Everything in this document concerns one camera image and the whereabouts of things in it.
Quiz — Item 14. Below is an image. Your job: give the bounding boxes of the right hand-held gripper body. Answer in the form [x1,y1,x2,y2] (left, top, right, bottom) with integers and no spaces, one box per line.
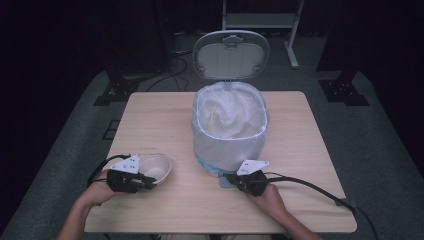
[230,159,271,197]

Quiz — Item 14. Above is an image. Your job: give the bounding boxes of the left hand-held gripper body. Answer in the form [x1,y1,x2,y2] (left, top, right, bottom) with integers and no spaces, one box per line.
[106,154,148,194]

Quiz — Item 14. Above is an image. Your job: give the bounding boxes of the white metal stand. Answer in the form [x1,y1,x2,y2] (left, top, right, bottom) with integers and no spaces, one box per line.
[219,0,306,70]

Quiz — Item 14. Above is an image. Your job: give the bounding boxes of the white disposable bowl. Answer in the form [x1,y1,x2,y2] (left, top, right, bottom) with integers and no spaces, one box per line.
[137,152,174,186]

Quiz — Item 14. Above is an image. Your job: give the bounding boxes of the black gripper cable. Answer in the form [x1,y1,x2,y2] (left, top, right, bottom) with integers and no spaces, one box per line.
[86,153,132,188]
[265,171,380,240]

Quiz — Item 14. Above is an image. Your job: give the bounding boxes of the person's left hand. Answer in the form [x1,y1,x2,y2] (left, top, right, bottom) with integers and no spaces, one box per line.
[81,169,116,207]

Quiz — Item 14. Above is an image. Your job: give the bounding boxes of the dark floor outlet plate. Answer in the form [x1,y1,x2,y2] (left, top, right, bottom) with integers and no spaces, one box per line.
[101,118,122,141]

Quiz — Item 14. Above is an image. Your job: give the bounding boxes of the black floor cables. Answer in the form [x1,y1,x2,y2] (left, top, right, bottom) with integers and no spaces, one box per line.
[145,32,201,93]

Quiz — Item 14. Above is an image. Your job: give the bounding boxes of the grey white pedal trash can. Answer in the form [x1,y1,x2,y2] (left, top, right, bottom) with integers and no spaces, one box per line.
[190,29,271,189]

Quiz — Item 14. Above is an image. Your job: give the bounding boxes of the person's right hand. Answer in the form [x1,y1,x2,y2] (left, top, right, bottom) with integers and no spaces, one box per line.
[248,183,288,218]

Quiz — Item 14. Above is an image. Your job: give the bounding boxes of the translucent plastic trash bag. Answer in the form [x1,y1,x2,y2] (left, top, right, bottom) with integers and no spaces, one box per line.
[191,81,270,175]

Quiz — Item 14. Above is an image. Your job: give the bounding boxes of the wooden chopstick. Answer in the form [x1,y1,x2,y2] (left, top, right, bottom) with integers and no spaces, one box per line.
[208,105,217,128]

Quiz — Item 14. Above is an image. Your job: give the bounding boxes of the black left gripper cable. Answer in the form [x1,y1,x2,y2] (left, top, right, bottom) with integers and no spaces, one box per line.
[86,153,132,188]

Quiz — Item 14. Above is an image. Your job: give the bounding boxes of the black stand base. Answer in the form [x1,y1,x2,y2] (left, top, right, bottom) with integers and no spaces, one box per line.
[317,69,371,107]
[93,69,142,107]

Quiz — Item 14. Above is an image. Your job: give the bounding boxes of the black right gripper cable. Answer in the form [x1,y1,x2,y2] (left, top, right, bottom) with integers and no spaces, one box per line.
[265,171,380,240]

